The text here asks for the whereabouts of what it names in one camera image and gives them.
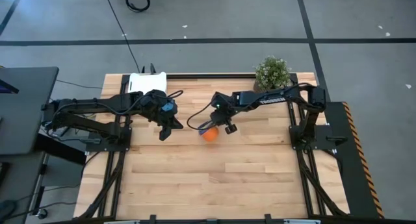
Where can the grey desk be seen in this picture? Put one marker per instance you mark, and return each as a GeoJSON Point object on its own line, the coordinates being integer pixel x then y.
{"type": "Point", "coordinates": [19, 185]}

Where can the black aluminium table frame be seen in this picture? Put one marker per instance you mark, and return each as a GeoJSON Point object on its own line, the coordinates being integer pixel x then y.
{"type": "Point", "coordinates": [211, 76]}

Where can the orange measuring cup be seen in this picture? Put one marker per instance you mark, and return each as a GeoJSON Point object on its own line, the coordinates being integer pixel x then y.
{"type": "Point", "coordinates": [211, 135]}

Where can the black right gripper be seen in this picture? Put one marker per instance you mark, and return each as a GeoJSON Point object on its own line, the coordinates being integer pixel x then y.
{"type": "Point", "coordinates": [222, 115]}

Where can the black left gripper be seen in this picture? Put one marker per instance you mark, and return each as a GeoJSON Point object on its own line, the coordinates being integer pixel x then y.
{"type": "Point", "coordinates": [156, 107]}

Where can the white plastic basket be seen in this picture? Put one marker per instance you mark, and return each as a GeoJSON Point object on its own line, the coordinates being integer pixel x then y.
{"type": "Point", "coordinates": [148, 82]}

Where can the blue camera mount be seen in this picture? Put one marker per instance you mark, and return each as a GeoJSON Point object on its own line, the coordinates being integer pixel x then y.
{"type": "Point", "coordinates": [167, 106]}

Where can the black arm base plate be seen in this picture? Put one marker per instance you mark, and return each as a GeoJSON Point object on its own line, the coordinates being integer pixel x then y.
{"type": "Point", "coordinates": [97, 147]}
{"type": "Point", "coordinates": [320, 141]}

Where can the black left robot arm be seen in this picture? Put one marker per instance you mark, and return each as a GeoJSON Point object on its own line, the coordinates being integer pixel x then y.
{"type": "Point", "coordinates": [97, 104]}

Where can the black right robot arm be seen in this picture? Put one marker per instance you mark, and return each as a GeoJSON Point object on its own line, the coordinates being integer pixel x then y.
{"type": "Point", "coordinates": [276, 99]}

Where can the black caster wheel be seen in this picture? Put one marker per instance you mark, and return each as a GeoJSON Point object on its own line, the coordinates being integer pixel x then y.
{"type": "Point", "coordinates": [42, 214]}

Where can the potted green plant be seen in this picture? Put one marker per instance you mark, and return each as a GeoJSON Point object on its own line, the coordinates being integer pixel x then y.
{"type": "Point", "coordinates": [273, 71]}

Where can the black desk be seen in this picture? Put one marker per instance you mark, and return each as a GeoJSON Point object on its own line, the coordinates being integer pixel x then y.
{"type": "Point", "coordinates": [26, 87]}

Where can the black hazard-striped side panel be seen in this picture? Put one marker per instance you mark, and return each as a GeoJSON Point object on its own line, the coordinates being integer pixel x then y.
{"type": "Point", "coordinates": [354, 172]}

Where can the black clamp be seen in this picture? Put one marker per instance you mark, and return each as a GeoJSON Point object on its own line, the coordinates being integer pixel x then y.
{"type": "Point", "coordinates": [152, 219]}
{"type": "Point", "coordinates": [268, 219]}
{"type": "Point", "coordinates": [152, 69]}
{"type": "Point", "coordinates": [142, 69]}

